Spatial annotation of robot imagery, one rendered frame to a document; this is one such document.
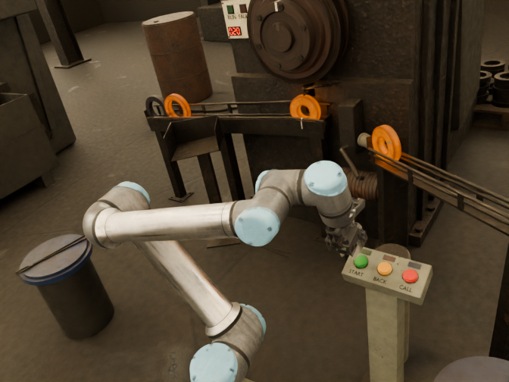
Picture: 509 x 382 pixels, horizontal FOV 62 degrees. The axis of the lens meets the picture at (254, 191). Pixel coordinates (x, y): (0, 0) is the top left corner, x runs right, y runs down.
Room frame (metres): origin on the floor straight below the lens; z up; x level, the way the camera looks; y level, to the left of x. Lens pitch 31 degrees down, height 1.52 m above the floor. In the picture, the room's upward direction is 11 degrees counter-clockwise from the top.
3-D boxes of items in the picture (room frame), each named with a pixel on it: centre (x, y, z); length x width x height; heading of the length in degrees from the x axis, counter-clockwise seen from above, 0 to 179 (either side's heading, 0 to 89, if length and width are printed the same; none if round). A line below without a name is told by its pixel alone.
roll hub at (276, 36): (1.86, -0.25, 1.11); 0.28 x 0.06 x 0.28; 48
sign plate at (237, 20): (2.24, -0.13, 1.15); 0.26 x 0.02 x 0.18; 48
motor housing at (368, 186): (1.61, -0.47, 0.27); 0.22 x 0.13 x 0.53; 48
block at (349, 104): (1.79, -0.50, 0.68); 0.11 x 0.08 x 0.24; 138
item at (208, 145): (2.09, 0.25, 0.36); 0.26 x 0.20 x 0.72; 83
